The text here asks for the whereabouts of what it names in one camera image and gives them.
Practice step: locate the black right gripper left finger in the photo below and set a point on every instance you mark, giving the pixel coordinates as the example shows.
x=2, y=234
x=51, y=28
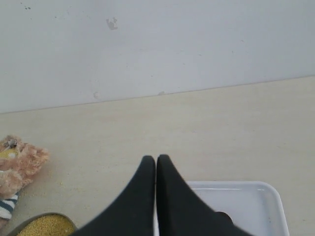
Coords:
x=132, y=212

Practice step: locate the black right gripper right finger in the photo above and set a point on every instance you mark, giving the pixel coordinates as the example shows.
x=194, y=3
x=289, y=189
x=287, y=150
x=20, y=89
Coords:
x=180, y=212

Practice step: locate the dark brown wooden spoon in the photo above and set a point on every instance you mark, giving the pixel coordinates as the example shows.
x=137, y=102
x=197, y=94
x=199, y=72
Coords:
x=225, y=215

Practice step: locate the plush teddy bear striped shirt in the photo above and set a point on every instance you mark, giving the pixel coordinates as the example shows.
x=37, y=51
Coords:
x=20, y=162

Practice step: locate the white rectangular plastic tray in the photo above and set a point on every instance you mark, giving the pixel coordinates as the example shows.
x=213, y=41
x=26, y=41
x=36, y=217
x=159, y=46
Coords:
x=254, y=206

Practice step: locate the metal bowl of yellow millet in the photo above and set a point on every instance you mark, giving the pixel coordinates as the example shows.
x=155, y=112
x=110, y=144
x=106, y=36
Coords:
x=47, y=224

